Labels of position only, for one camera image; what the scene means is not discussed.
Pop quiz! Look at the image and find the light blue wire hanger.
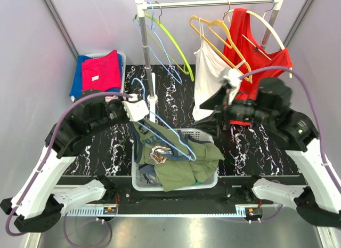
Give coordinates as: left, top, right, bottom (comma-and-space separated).
132, 77, 197, 162

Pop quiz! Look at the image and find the white pink garment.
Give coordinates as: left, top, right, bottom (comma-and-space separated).
192, 20, 242, 121

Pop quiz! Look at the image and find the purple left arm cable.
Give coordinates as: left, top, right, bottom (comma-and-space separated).
5, 92, 134, 237

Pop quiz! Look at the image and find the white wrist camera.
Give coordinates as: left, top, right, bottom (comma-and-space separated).
123, 93, 149, 122
218, 67, 242, 104

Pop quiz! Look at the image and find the olive green tank top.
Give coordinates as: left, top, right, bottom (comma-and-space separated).
128, 119, 224, 191

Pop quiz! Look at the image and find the white back laundry basket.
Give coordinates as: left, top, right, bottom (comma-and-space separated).
70, 51, 126, 102

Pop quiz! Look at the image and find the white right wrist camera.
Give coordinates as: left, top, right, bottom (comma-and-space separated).
218, 67, 242, 104

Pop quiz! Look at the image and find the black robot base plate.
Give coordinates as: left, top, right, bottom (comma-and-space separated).
52, 174, 307, 215

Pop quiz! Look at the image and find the blue-grey tank top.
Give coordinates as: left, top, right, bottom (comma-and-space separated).
139, 164, 160, 186

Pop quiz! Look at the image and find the blue folded garment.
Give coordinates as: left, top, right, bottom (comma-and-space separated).
69, 55, 91, 98

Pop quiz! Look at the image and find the cream white hanger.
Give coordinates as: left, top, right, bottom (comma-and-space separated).
226, 2, 293, 78

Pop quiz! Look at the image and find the red tank top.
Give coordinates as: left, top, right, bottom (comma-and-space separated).
220, 7, 293, 126

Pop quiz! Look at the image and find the metal clothes rack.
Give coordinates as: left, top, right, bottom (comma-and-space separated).
135, 0, 284, 122

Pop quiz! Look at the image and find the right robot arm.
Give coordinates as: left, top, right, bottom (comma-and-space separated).
192, 78, 340, 228

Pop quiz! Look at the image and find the white front laundry basket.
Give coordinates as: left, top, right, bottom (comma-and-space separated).
131, 128, 218, 192

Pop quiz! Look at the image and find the neon green hanger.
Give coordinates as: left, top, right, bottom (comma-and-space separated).
133, 0, 194, 84

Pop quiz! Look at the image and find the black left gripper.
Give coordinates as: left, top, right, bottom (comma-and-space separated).
90, 93, 133, 135

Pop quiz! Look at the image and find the white laundry basket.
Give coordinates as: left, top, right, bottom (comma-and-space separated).
131, 128, 218, 192
70, 51, 126, 102

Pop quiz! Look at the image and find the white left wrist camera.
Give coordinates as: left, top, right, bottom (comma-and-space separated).
123, 93, 149, 122

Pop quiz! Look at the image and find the yellow hanger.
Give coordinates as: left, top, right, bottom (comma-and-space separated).
189, 15, 251, 70

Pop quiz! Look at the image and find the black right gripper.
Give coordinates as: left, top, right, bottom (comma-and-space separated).
191, 84, 274, 138

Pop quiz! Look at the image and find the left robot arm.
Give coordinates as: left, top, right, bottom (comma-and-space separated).
1, 91, 132, 237

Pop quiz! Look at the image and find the pink folded garment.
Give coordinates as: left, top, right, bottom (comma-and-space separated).
81, 50, 121, 92

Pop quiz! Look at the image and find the empty light blue hanger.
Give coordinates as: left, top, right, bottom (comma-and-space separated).
145, 6, 193, 84

